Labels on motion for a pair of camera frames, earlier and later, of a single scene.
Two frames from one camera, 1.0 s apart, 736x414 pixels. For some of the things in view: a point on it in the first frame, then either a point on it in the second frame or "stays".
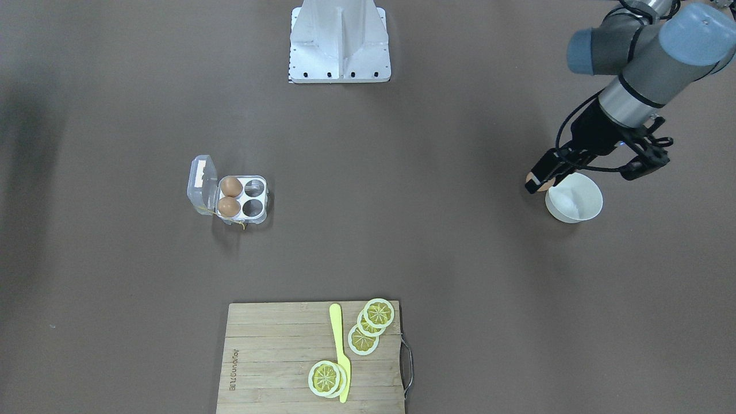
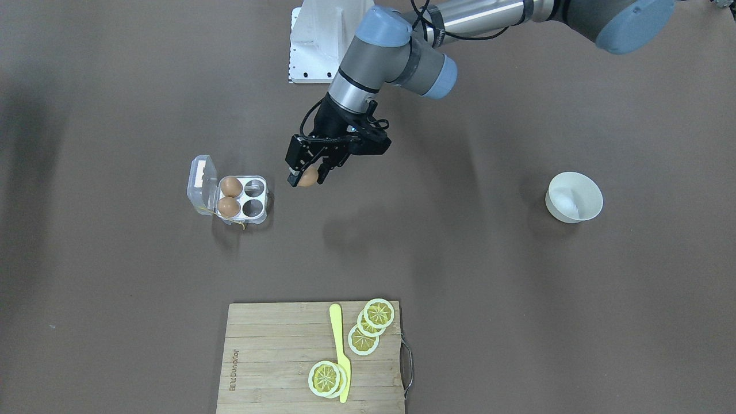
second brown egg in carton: (229, 207) stays
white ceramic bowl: (577, 198) stays
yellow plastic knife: (336, 317) stays
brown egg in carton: (231, 186) stays
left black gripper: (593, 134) → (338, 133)
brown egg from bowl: (548, 186) → (309, 177)
